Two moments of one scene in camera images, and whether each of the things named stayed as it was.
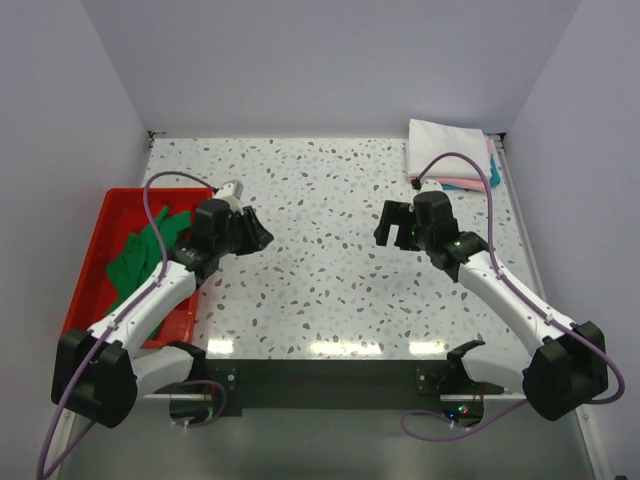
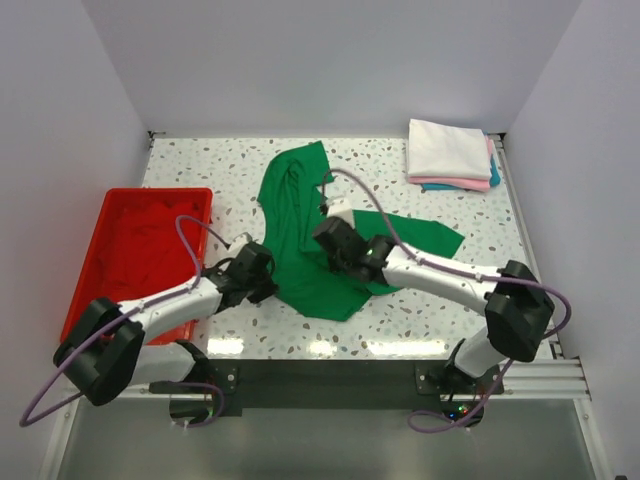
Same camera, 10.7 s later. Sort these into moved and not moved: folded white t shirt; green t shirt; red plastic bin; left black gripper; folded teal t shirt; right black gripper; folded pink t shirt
Moved: green t shirt; right black gripper; left black gripper
Not moved: folded pink t shirt; folded teal t shirt; red plastic bin; folded white t shirt
